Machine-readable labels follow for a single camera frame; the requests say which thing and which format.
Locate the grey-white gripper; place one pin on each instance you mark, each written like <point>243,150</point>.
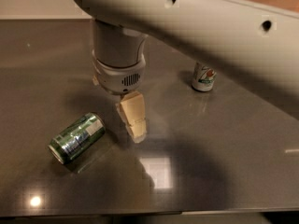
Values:
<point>120,77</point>

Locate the green soda can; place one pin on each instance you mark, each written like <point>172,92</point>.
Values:
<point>77,138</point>

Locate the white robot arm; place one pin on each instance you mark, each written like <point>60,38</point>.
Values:
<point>254,44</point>

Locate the silver 7up can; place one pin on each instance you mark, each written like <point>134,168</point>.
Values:
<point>203,78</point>

